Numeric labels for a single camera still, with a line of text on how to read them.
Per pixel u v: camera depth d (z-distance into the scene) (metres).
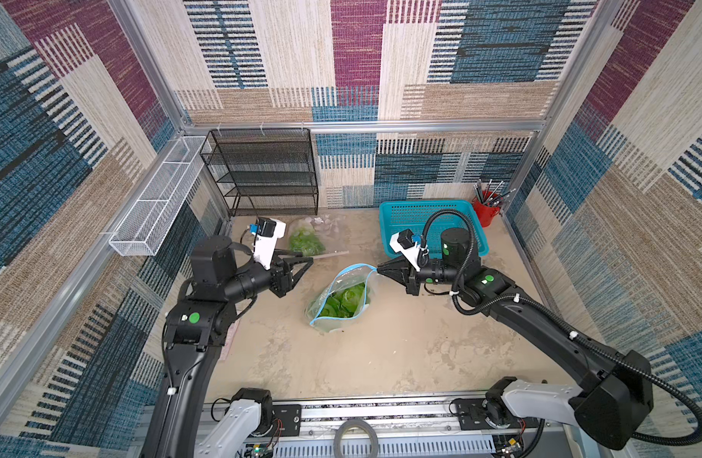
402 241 0.59
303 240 1.00
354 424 0.71
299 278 0.58
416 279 0.64
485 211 1.08
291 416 0.74
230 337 0.87
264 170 1.09
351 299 0.70
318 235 1.04
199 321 0.42
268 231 0.51
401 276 0.64
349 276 0.70
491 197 1.11
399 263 0.66
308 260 0.60
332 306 0.78
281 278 0.53
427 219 0.58
